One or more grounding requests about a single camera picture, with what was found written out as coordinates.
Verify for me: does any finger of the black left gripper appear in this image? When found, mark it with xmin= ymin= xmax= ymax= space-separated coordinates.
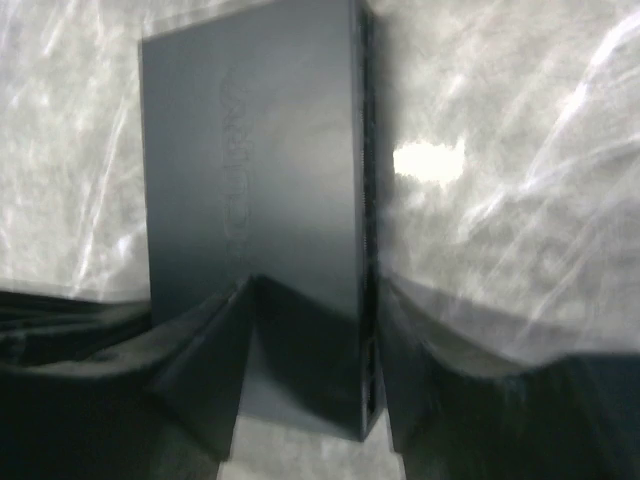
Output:
xmin=1 ymin=291 xmax=150 ymax=367

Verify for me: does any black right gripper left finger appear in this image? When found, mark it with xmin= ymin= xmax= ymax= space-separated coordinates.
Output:
xmin=1 ymin=278 xmax=255 ymax=479

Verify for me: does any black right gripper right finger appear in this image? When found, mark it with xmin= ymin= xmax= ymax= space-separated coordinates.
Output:
xmin=379 ymin=275 xmax=639 ymax=479

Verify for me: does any black Mercury network switch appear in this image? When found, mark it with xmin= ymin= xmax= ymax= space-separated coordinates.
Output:
xmin=140 ymin=1 xmax=380 ymax=441

